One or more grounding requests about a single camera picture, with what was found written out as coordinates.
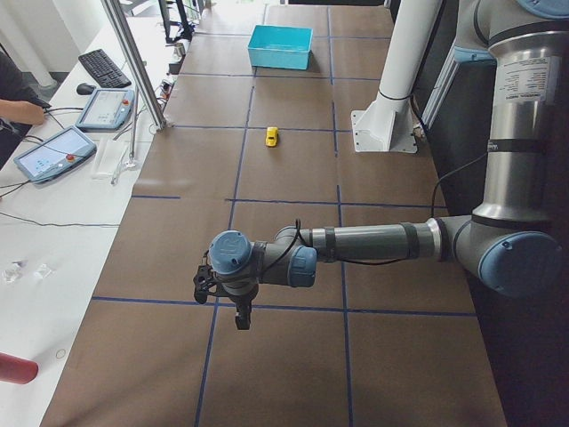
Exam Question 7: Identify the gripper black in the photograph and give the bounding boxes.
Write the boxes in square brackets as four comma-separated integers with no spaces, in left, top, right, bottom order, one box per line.
[217,284,259,330]

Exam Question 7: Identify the yellow beetle toy car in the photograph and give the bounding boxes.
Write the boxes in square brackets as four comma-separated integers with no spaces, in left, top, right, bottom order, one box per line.
[265,126,278,148]

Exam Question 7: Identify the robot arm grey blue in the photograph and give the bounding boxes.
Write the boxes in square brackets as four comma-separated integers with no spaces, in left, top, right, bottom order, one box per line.
[194,1,568,329]

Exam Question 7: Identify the red cylinder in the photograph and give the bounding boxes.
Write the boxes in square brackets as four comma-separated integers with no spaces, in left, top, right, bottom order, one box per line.
[0,353,39,384]

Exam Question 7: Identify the near teach pendant tablet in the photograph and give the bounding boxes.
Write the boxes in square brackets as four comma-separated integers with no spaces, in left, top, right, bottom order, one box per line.
[14,126,97,184]

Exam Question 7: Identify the teach pendant tablet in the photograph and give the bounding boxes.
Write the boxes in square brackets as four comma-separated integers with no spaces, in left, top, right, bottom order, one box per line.
[14,126,97,184]
[76,88,134,132]

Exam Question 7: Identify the far teach pendant tablet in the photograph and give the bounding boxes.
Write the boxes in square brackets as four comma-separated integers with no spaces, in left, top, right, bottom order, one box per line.
[76,88,134,132]

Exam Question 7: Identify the turquoise plastic bin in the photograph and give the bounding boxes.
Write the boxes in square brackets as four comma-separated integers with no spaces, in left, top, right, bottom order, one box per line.
[247,25,313,70]

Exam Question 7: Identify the small metal cup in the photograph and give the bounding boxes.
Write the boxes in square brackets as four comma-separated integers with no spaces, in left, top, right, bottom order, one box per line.
[173,43,186,58]

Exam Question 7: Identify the black computer mouse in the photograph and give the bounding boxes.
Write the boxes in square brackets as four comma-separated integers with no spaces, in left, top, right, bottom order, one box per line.
[76,83,96,96]

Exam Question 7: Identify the black keyboard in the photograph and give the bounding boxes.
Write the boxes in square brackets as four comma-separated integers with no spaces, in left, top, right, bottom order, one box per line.
[78,49,132,88]

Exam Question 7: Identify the seated person dark clothes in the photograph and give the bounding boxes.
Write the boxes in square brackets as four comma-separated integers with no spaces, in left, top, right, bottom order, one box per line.
[1,52,51,166]

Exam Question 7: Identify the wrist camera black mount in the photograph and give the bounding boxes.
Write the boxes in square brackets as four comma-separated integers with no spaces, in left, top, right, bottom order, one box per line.
[193,264,218,304]

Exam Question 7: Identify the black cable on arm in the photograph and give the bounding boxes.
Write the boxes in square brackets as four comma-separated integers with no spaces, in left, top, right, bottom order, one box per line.
[284,150,490,268]

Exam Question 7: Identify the white camera mast with base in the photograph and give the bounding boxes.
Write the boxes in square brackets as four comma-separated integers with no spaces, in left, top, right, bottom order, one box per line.
[351,0,442,154]

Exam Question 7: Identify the aluminium frame post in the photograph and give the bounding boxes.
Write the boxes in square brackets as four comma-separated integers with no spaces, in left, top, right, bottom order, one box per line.
[101,0,167,131]

